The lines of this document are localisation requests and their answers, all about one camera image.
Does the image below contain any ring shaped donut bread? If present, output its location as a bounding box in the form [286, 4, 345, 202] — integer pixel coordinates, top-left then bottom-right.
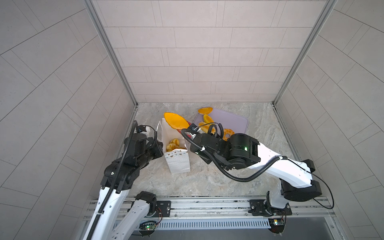
[223, 129, 235, 141]

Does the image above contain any striped long bread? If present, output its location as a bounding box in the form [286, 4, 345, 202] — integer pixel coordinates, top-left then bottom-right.
[166, 143, 180, 152]

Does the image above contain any striped round bun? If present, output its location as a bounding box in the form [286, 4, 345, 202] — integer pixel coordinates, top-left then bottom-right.
[170, 138, 180, 146]

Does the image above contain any white cartoon paper bag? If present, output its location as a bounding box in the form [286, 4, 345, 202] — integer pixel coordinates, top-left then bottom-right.
[158, 118, 191, 175]

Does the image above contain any orange pointed oval bread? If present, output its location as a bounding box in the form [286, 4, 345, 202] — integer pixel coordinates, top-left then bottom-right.
[164, 112, 187, 130]

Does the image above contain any yellow orange oval bread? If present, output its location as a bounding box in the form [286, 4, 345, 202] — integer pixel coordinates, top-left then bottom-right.
[203, 114, 214, 124]

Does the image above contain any orange bread top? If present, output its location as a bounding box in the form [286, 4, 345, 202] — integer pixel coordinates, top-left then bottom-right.
[198, 107, 213, 115]

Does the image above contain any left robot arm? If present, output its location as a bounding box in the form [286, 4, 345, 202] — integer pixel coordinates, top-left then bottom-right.
[83, 133, 164, 240]

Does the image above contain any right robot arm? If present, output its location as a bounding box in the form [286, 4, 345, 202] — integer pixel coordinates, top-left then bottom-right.
[181, 129, 322, 217]

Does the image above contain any left circuit board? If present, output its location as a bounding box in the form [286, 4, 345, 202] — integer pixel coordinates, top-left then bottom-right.
[139, 221, 158, 231]

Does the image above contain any circuit board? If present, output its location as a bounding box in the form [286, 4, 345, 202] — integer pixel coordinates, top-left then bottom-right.
[268, 218, 286, 235]
[139, 221, 158, 231]

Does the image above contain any right circuit board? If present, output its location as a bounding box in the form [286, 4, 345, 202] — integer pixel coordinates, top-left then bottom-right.
[268, 218, 286, 235]

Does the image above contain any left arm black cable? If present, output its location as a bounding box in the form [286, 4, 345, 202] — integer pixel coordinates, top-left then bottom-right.
[85, 120, 158, 240]

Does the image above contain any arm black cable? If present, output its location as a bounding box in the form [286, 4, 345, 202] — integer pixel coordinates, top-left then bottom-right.
[85, 120, 158, 240]
[179, 122, 335, 210]

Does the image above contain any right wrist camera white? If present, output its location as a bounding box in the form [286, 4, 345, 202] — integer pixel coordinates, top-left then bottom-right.
[187, 124, 200, 139]

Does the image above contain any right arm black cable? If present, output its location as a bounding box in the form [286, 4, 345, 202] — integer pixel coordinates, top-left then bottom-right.
[179, 122, 335, 210]

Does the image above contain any aluminium mounting rail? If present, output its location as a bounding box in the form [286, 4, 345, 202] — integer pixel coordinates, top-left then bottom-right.
[82, 195, 335, 223]

